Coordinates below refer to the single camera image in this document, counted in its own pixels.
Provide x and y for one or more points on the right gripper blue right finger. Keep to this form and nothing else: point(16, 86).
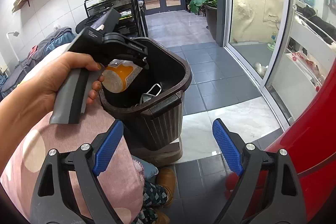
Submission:
point(268, 188)

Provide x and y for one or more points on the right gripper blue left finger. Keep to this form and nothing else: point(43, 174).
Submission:
point(53, 199)

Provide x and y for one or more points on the orange plastic jar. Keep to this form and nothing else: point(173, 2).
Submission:
point(119, 74)

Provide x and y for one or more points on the dark brown trash bin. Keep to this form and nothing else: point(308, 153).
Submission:
point(157, 122)

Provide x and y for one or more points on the person's left hand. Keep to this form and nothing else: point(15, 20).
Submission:
point(32, 100)

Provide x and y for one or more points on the pink polka dot blanket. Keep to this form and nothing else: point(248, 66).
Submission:
point(22, 156)

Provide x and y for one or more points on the red round object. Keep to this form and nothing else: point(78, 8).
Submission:
point(310, 143)

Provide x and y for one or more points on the white face mask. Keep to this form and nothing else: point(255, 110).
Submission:
point(154, 91)

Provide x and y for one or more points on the brown shoe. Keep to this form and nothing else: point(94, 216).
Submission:
point(167, 179)

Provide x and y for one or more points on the green potted plant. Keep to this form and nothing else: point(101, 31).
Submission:
point(210, 9)

